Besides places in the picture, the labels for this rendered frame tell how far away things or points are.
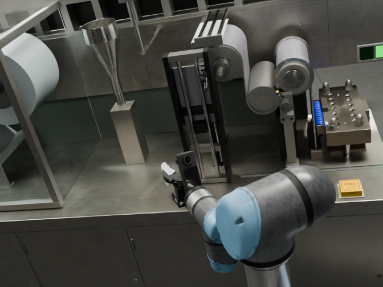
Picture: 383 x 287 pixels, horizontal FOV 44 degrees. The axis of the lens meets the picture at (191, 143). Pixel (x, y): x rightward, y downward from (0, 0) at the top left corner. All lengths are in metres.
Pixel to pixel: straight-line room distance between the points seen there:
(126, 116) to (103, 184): 0.31
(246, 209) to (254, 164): 1.14
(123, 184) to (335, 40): 1.06
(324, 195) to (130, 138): 1.32
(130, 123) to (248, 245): 1.29
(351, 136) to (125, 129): 0.92
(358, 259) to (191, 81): 0.91
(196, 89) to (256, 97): 0.25
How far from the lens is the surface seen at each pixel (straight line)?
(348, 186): 1.74
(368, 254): 1.92
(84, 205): 1.97
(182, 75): 1.67
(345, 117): 1.95
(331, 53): 2.11
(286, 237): 0.86
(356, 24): 2.08
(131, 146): 2.08
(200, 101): 1.73
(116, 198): 1.94
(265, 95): 1.81
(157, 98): 2.24
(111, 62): 1.94
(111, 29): 1.89
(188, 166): 1.26
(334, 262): 1.93
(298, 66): 1.76
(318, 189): 0.86
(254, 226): 0.81
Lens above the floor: 1.96
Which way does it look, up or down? 29 degrees down
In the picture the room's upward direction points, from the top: 13 degrees counter-clockwise
